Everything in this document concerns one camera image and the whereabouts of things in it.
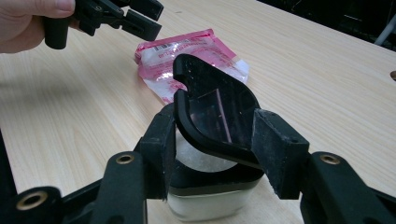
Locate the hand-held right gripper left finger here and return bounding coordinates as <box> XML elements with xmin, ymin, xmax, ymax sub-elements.
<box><xmin>90</xmin><ymin>112</ymin><xmax>177</xmax><ymax>224</ymax></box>

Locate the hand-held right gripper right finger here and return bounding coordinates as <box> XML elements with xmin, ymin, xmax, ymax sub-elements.
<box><xmin>250</xmin><ymin>108</ymin><xmax>396</xmax><ymax>224</ymax></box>

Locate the pink and white seasoning bag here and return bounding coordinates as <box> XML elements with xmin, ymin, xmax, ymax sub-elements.
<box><xmin>134</xmin><ymin>28</ymin><xmax>251</xmax><ymax>105</ymax></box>

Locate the clear jar with black lid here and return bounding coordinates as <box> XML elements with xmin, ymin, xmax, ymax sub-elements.
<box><xmin>165</xmin><ymin>53</ymin><xmax>266</xmax><ymax>223</ymax></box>

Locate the white desk leg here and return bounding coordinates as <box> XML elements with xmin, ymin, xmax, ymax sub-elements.
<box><xmin>375</xmin><ymin>21</ymin><xmax>396</xmax><ymax>48</ymax></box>

